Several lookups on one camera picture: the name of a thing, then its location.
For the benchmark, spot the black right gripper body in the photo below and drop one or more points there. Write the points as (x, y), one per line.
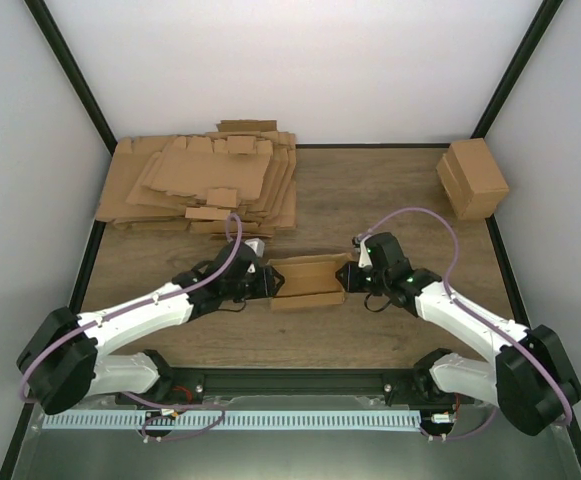
(376, 285)

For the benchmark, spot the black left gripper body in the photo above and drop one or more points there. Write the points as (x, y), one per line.
(245, 292)

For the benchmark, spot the brown cardboard box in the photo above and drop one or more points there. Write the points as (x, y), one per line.
(472, 180)
(310, 281)

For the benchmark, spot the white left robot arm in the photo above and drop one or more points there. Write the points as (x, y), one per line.
(75, 356)

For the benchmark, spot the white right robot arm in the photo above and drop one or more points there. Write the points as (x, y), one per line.
(525, 373)

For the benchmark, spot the folded brown cardboard box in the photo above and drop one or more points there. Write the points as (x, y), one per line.
(472, 180)

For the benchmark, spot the stack of flat cardboard blanks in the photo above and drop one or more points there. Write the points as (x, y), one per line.
(193, 182)

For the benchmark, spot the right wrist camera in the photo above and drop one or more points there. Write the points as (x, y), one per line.
(363, 251)

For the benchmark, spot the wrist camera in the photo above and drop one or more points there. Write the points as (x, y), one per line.
(363, 251)
(257, 245)

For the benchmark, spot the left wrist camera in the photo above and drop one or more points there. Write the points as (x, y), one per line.
(257, 245)

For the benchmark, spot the black aluminium frame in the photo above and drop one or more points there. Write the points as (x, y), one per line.
(312, 381)

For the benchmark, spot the white slotted cable duct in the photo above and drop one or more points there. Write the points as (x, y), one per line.
(362, 420)

